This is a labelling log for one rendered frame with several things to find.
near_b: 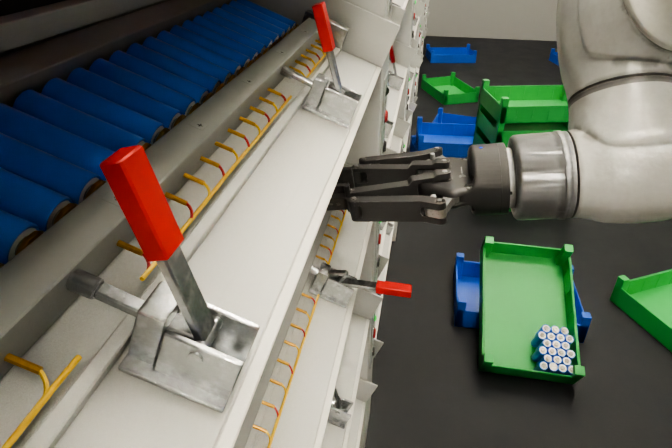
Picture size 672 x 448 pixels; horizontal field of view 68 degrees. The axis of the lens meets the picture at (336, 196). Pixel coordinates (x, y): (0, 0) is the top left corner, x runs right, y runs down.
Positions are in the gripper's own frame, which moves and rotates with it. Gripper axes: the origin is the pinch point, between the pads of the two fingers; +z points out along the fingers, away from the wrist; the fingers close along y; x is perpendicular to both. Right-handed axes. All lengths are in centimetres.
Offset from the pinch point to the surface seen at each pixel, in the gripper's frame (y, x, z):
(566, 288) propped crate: 49, -57, -41
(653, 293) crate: 64, -73, -67
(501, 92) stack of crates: 121, -33, -35
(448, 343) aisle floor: 38, -65, -13
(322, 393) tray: -21.3, -7.7, -2.9
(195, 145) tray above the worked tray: -25.6, 17.1, -1.1
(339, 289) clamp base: -10.6, -5.6, -3.0
